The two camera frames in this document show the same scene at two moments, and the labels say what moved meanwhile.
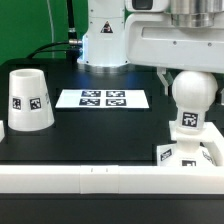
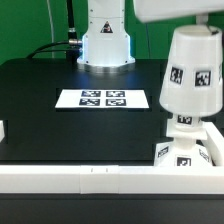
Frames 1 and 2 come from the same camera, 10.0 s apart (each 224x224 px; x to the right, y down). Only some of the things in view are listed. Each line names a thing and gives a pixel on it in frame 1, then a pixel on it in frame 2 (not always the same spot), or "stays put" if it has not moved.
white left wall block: x=2 y=130 stays put
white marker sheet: x=102 y=99 stays put
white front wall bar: x=111 y=179 stays put
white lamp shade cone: x=29 y=102 → x=193 y=82
